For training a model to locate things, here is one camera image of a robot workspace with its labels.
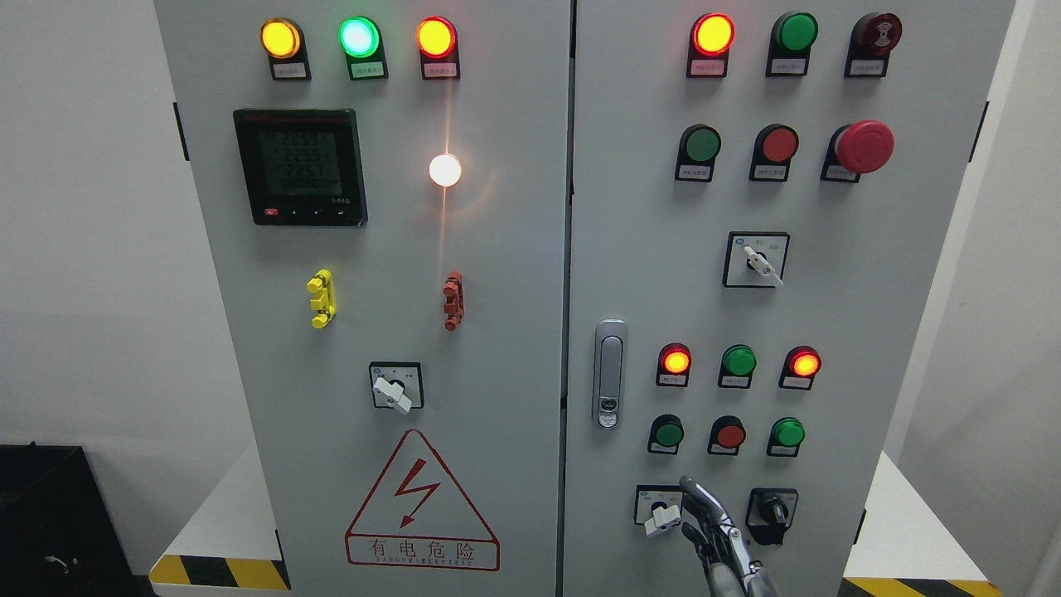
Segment silver door handle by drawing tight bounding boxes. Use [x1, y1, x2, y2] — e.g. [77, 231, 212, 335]
[593, 320, 628, 431]

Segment grey left cabinet door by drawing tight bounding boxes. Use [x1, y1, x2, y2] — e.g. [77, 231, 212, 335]
[155, 1, 573, 596]

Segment grey cabinet door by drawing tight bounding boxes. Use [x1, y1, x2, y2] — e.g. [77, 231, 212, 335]
[155, 1, 573, 596]
[562, 1, 1015, 596]

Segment grey right cabinet door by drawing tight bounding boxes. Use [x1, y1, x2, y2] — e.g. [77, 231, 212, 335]
[562, 1, 1015, 596]

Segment red indicator light left door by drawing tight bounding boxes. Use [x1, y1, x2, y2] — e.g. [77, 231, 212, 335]
[414, 15, 460, 80]

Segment red plastic clip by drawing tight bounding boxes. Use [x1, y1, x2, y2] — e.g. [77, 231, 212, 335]
[441, 270, 465, 332]

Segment white lit indicator lamp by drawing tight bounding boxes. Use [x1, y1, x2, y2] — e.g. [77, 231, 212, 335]
[428, 153, 463, 188]

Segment red lit indicator middle left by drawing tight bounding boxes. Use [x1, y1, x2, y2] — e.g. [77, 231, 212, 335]
[655, 343, 692, 388]

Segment red lit indicator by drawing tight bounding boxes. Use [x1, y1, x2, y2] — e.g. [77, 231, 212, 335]
[779, 345, 821, 391]
[655, 343, 692, 388]

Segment green push button lower left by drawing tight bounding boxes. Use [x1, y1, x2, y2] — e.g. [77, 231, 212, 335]
[647, 412, 685, 456]

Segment green push button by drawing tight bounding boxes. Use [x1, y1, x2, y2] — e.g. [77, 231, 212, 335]
[766, 417, 807, 458]
[674, 124, 721, 182]
[647, 412, 685, 456]

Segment yellow plastic clip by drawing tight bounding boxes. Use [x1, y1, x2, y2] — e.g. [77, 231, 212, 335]
[305, 269, 337, 329]

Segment green indicator middle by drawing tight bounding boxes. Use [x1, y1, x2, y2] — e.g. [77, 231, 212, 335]
[719, 344, 758, 390]

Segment green push button upper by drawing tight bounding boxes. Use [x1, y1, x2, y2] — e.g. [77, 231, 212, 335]
[674, 124, 721, 182]

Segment red push button lower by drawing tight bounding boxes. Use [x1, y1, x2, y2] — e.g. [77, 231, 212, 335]
[706, 415, 747, 456]

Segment red push button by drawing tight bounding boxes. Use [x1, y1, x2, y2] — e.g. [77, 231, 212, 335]
[706, 415, 747, 456]
[748, 124, 799, 182]

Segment red electric warning triangle sticker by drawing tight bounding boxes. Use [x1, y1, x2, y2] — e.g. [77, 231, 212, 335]
[345, 431, 501, 573]

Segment black digital power meter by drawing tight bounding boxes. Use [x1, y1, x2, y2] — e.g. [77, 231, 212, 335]
[234, 107, 368, 227]

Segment red lit indicator middle right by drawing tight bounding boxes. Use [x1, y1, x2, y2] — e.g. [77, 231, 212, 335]
[779, 345, 821, 391]

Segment red push button upper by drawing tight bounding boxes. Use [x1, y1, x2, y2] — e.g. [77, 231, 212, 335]
[748, 124, 799, 182]

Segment green push button lower right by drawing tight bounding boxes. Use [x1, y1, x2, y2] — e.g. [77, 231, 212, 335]
[766, 417, 807, 458]

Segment green lit indicator light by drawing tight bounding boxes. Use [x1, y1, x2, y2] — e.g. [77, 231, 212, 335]
[337, 16, 388, 80]

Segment red indicator light right top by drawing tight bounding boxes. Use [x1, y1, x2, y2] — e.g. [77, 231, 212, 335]
[686, 12, 735, 78]

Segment yellow indicator light top left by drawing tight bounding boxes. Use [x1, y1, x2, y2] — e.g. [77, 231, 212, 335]
[260, 17, 312, 80]

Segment red emergency stop mushroom button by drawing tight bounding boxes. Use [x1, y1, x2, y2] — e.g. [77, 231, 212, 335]
[820, 119, 895, 185]

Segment green indicator light right top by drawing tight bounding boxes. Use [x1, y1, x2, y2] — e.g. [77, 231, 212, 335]
[765, 12, 819, 78]

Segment white platform hazard stripes left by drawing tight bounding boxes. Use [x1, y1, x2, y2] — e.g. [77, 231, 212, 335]
[149, 442, 294, 596]

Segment white platform hazard stripes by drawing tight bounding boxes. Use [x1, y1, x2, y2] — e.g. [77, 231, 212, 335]
[839, 454, 1001, 596]
[149, 442, 294, 596]

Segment dark red buzzer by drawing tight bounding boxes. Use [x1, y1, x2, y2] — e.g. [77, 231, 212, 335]
[843, 12, 903, 78]

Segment white platform hazard stripes right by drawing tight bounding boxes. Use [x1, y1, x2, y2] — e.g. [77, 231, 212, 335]
[839, 454, 1001, 596]

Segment black box lower left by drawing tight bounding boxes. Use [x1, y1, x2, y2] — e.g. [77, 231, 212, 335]
[1, 443, 139, 596]

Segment white selector switch left door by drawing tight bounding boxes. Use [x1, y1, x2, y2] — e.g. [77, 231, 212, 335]
[368, 362, 424, 415]

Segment white selector switch right upper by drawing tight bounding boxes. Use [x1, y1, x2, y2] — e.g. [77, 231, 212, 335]
[721, 231, 792, 289]

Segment white selector switch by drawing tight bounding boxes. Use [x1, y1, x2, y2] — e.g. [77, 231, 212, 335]
[721, 231, 792, 289]
[634, 484, 685, 537]

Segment white selector switch bottom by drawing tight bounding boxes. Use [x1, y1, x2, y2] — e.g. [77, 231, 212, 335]
[634, 484, 685, 537]

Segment black selector switch bottom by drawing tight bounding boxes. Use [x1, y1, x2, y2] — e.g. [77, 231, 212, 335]
[745, 488, 799, 546]

